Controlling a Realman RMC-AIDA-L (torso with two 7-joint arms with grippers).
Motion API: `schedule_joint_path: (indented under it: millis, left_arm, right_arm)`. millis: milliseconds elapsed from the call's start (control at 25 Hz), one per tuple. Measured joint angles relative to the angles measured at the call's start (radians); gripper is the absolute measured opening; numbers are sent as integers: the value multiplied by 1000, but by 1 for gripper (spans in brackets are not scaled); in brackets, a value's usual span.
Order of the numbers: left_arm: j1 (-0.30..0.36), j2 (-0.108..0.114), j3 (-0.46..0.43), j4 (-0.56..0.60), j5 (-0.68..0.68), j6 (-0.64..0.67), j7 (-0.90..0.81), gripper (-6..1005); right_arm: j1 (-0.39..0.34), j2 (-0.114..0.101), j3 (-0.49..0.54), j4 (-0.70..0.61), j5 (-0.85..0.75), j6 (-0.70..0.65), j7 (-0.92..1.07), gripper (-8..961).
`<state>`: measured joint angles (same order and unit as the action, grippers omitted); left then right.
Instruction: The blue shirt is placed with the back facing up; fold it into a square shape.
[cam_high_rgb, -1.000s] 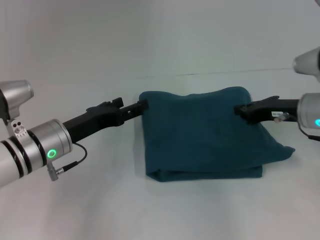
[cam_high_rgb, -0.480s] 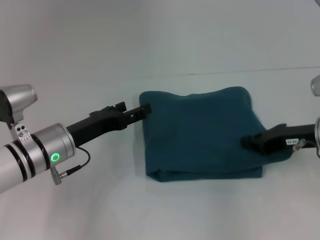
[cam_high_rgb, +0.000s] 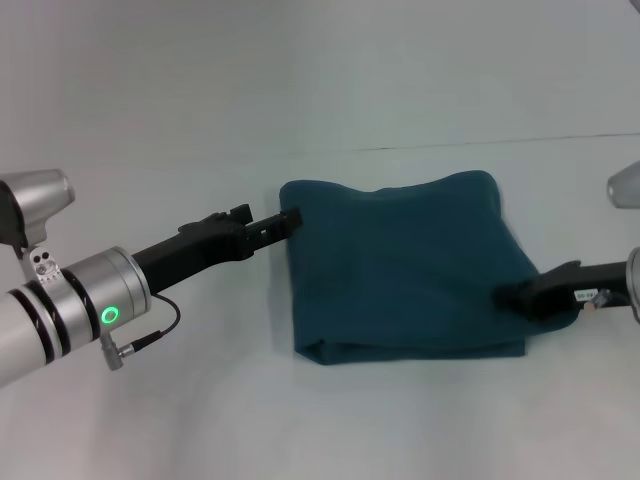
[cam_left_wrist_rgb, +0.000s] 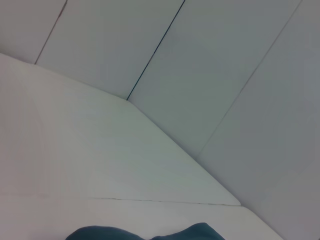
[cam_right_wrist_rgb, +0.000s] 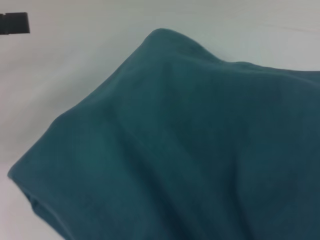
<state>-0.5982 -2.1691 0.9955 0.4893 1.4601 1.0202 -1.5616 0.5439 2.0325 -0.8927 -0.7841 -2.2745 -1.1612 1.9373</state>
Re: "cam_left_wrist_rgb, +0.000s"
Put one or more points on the teal blue shirt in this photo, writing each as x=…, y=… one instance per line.
x=200, y=231

